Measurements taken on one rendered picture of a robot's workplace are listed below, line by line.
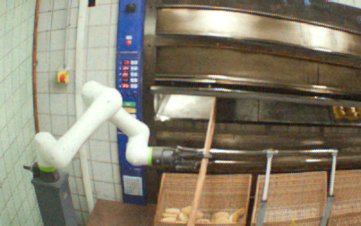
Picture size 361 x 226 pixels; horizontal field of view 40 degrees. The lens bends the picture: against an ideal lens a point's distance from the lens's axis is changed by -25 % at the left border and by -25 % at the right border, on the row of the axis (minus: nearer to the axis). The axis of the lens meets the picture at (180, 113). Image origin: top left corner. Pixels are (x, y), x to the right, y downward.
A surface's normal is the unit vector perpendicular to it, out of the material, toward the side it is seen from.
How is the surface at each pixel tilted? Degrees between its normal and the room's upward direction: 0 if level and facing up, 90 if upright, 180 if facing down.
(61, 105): 90
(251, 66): 70
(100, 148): 90
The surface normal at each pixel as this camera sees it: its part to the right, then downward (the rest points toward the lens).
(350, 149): -0.12, 0.01
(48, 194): -0.18, 0.35
